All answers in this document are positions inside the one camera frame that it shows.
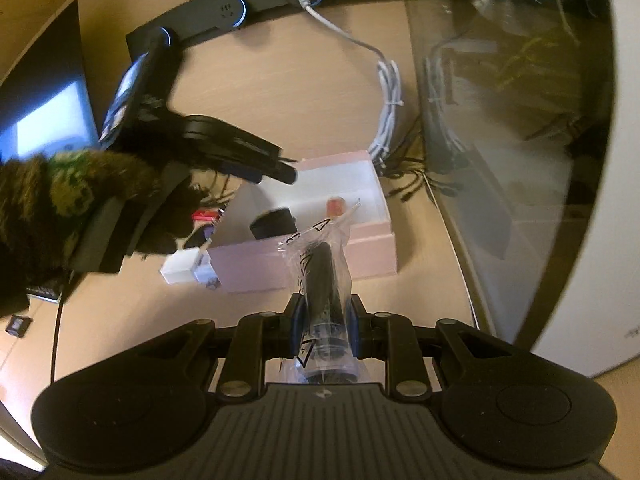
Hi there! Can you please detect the black pen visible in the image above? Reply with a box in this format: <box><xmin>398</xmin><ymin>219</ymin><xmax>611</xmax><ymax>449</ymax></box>
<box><xmin>280</xmin><ymin>205</ymin><xmax>369</xmax><ymax>385</ymax></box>

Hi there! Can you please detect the white battery charger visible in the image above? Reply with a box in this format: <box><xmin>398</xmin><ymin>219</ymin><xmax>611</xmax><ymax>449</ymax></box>
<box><xmin>160</xmin><ymin>247</ymin><xmax>219</xmax><ymax>288</ymax></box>

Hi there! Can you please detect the black small device in box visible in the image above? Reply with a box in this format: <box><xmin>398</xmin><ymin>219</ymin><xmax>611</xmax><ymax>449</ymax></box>
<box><xmin>250</xmin><ymin>207</ymin><xmax>297</xmax><ymax>240</ymax></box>

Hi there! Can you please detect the pink cardboard box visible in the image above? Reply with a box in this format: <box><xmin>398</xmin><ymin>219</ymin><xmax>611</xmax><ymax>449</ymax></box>
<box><xmin>208</xmin><ymin>151</ymin><xmax>398</xmax><ymax>292</ymax></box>

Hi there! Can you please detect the small black card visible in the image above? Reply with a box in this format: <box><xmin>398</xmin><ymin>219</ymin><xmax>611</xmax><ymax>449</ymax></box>
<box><xmin>6</xmin><ymin>314</ymin><xmax>32</xmax><ymax>338</ymax></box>

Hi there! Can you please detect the brown plush toy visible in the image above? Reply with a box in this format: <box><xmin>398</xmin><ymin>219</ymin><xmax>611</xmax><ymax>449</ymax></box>
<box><xmin>1</xmin><ymin>150</ymin><xmax>160</xmax><ymax>280</ymax></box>

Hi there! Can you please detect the glass panel computer case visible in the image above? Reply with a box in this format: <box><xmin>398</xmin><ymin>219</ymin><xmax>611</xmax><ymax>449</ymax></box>
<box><xmin>406</xmin><ymin>0</ymin><xmax>639</xmax><ymax>376</ymax></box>

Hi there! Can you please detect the black monitor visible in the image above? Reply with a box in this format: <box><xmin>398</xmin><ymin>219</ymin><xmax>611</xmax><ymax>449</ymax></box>
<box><xmin>1</xmin><ymin>0</ymin><xmax>98</xmax><ymax>162</ymax></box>

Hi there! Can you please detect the black cable bundle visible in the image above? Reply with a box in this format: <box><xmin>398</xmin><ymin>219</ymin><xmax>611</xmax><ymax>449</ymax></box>
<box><xmin>374</xmin><ymin>114</ymin><xmax>467</xmax><ymax>204</ymax></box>

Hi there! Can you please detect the white coiled cable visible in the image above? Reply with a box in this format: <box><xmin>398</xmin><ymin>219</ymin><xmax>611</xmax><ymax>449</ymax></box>
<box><xmin>290</xmin><ymin>0</ymin><xmax>406</xmax><ymax>162</ymax></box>

